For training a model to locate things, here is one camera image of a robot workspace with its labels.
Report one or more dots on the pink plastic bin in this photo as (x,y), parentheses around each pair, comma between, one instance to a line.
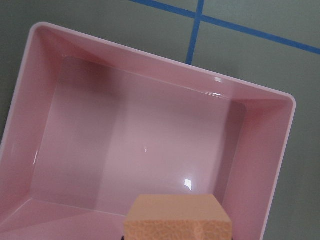
(94,124)

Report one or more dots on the orange foam block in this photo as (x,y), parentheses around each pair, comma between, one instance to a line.
(177,217)

